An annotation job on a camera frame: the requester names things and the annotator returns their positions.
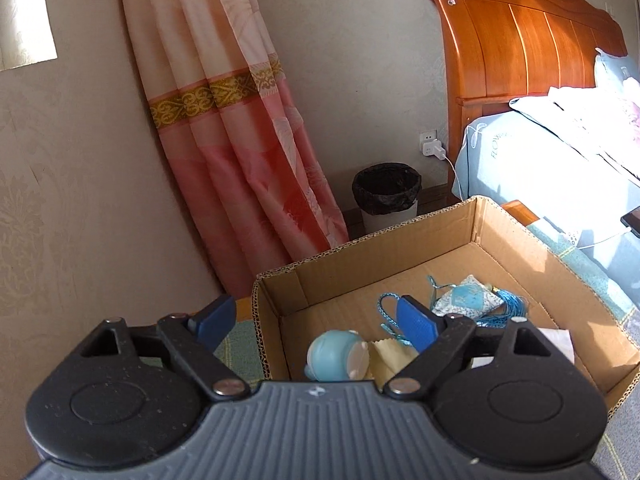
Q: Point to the white bin with black bag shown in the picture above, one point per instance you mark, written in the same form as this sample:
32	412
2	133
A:
385	185

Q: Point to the yellow lens cloth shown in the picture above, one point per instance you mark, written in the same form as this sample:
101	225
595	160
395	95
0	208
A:
387	365

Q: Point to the pale patterned sachet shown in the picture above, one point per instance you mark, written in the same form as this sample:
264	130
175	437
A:
467	297

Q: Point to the wooden bed headboard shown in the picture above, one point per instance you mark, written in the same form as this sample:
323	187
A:
525	45

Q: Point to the cardboard box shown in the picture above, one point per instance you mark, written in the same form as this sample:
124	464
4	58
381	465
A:
500	260

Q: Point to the blue pillow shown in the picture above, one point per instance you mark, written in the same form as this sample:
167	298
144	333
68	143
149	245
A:
610	70

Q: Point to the white trash bin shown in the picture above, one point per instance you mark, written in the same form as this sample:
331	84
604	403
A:
387	222

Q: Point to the white wall socket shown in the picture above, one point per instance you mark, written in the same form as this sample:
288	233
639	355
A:
427	137

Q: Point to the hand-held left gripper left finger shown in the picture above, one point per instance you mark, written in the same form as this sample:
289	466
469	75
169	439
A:
215	322

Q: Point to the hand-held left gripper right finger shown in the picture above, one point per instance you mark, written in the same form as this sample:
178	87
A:
415	322

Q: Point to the bed with blue floral sheet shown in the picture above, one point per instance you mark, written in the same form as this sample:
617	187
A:
525	160

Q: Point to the pink patterned curtain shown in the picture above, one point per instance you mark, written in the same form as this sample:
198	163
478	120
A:
225	135

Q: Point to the white paper piece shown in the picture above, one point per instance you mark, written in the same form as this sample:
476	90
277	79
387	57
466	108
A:
557	342

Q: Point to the white charger plug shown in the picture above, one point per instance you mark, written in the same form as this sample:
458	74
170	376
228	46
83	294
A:
436	151

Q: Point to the black smartphone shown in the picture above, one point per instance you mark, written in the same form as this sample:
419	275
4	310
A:
632	222

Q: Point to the blue tassel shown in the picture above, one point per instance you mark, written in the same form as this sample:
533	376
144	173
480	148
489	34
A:
510	305

